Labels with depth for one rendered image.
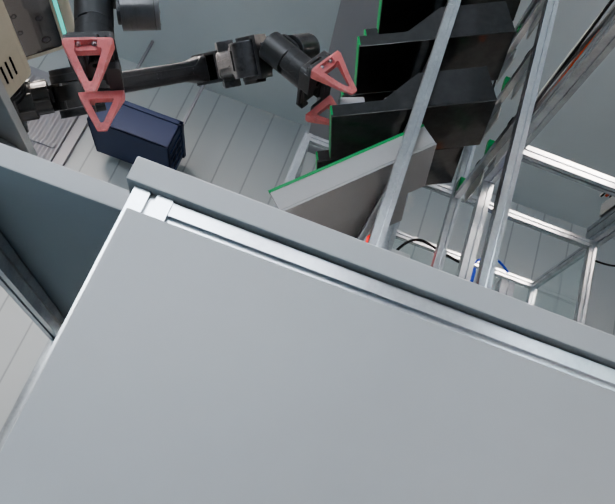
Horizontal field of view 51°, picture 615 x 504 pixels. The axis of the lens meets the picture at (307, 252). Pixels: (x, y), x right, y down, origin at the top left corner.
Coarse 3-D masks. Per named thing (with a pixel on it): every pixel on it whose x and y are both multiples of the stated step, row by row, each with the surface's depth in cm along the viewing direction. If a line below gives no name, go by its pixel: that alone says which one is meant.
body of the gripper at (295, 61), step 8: (296, 48) 118; (288, 56) 116; (296, 56) 116; (304, 56) 117; (320, 56) 114; (280, 64) 117; (288, 64) 116; (296, 64) 116; (304, 64) 116; (312, 64) 114; (280, 72) 119; (288, 72) 117; (296, 72) 116; (288, 80) 119; (296, 80) 117; (304, 96) 119; (296, 104) 121; (304, 104) 121
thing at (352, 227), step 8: (400, 200) 122; (400, 208) 125; (360, 216) 120; (392, 216) 127; (400, 216) 129; (344, 224) 120; (352, 224) 121; (360, 224) 123; (392, 224) 130; (344, 232) 123; (352, 232) 124; (368, 232) 128
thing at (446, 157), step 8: (320, 152) 123; (328, 152) 123; (440, 152) 124; (448, 152) 124; (456, 152) 125; (320, 160) 122; (328, 160) 122; (336, 160) 122; (432, 160) 126; (440, 160) 126; (448, 160) 127; (456, 160) 127; (432, 168) 129; (440, 168) 129; (448, 168) 130; (432, 176) 132; (440, 176) 132; (448, 176) 132; (432, 184) 135
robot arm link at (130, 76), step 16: (176, 64) 155; (192, 64) 158; (208, 64) 165; (64, 80) 136; (128, 80) 146; (144, 80) 149; (160, 80) 152; (176, 80) 156; (192, 80) 159; (208, 80) 162; (64, 112) 138; (80, 112) 138
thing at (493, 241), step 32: (448, 0) 117; (448, 32) 112; (544, 32) 116; (416, 96) 108; (416, 128) 103; (512, 160) 104; (384, 192) 100; (512, 192) 101; (384, 224) 96; (448, 224) 136
